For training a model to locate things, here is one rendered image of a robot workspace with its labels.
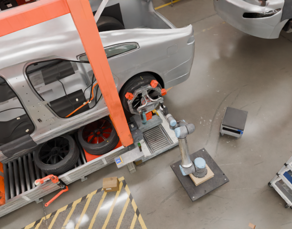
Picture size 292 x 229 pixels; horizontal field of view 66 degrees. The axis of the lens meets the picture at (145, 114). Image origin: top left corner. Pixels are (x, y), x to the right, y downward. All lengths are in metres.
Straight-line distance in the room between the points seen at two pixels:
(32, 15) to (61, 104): 2.19
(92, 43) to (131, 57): 1.01
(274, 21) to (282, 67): 1.24
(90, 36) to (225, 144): 2.85
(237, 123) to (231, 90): 1.11
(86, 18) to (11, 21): 0.53
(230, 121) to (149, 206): 1.84
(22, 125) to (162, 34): 2.53
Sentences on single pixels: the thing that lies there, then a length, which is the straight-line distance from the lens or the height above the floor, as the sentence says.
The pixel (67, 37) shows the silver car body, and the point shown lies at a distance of 3.05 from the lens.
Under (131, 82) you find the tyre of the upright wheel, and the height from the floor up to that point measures 1.16.
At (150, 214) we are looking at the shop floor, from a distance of 3.58.
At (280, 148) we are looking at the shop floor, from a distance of 4.28.
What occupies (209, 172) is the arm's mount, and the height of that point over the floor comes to 0.37.
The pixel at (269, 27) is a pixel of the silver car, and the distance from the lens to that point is 4.77.
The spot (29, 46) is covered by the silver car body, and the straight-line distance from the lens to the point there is 3.06.
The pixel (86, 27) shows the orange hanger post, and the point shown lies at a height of 2.48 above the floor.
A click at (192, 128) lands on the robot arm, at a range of 2.79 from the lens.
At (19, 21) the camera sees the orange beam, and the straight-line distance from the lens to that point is 2.02.
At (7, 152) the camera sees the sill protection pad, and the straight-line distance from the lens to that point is 3.73.
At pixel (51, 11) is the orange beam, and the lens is 2.01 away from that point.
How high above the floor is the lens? 3.45
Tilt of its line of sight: 52 degrees down
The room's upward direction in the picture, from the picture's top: 11 degrees counter-clockwise
